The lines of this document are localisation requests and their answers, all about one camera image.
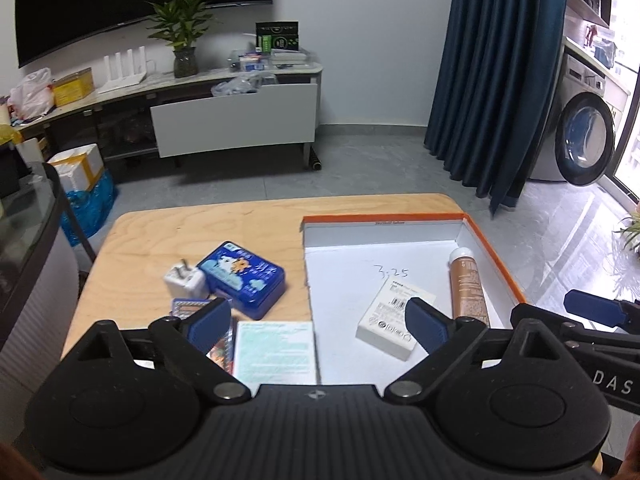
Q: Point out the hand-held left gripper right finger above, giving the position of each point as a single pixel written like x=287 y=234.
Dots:
x=425 y=325

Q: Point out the yellow box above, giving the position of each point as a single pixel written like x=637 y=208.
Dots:
x=74 y=87

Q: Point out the small green plant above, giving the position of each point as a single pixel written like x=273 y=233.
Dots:
x=631 y=230

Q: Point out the white router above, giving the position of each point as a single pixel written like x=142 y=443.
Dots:
x=122 y=72

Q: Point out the blue cartoon tin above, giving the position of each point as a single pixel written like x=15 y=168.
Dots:
x=240 y=275

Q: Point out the white wall charger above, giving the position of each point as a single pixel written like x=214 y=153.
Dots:
x=185 y=282

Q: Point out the dark blue curtain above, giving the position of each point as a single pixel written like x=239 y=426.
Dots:
x=490 y=70

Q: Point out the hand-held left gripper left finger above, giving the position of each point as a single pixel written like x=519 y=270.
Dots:
x=210 y=322

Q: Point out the orange-edged cardboard box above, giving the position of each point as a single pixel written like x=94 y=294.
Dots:
x=350 y=280

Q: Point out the flat white box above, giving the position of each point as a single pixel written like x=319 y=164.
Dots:
x=289 y=58

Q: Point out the silver washing machine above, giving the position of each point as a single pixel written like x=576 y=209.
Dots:
x=575 y=135

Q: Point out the brown cosmetic bottle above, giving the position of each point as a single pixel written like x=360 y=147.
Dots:
x=467 y=285

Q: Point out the black stand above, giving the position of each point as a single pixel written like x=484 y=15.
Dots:
x=9 y=170

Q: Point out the white cabinet drawer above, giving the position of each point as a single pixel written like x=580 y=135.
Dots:
x=235 y=120

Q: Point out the teal and white bandage box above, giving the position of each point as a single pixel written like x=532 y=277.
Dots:
x=275 y=355

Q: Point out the black rolled mat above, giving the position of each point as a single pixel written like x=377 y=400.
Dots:
x=315 y=161

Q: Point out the clear plastic box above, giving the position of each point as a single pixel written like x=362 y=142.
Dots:
x=254 y=62

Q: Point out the potted bamboo plant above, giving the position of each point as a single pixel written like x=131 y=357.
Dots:
x=182 y=20

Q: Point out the crumpled clear plastic bag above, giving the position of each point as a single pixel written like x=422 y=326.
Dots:
x=242 y=84

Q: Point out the television cabinet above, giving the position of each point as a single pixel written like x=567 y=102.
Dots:
x=75 y=110

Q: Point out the laundry shelf unit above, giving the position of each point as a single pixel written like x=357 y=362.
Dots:
x=585 y=5

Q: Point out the white and red plastic bag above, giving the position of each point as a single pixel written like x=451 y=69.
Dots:
x=31 y=92

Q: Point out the small white product box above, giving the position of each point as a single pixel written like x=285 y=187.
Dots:
x=385 y=320

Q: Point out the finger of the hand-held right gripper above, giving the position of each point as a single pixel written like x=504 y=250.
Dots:
x=545 y=316
x=595 y=307

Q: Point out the black and green box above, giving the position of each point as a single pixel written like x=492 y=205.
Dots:
x=277 y=37

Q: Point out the white taped cardboard box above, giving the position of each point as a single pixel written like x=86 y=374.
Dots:
x=77 y=167

